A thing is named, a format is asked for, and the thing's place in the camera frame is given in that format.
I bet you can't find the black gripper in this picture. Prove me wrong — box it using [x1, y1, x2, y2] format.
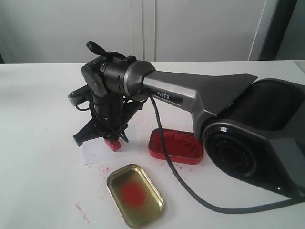
[73, 104, 143, 146]

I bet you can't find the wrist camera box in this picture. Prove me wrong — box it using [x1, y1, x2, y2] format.
[68, 85, 92, 107]

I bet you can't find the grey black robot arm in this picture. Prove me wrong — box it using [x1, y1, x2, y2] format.
[68, 56, 305, 198]

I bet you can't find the red plastic stamp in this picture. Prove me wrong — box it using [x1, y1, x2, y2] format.
[104, 139, 121, 152]

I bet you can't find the white cabinet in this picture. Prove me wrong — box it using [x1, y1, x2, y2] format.
[0, 0, 277, 63]

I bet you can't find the white paper sheet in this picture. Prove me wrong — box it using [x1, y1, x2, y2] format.
[80, 141, 148, 165]

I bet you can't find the black cable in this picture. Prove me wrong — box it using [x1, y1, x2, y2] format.
[76, 41, 305, 215]

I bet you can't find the dark vertical post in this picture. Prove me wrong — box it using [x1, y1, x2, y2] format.
[258, 0, 297, 61]

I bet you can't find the gold tin lid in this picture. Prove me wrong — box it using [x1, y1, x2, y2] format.
[106, 164, 164, 229]

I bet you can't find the red ink pad tin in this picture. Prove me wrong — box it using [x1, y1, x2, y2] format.
[148, 129, 203, 165]

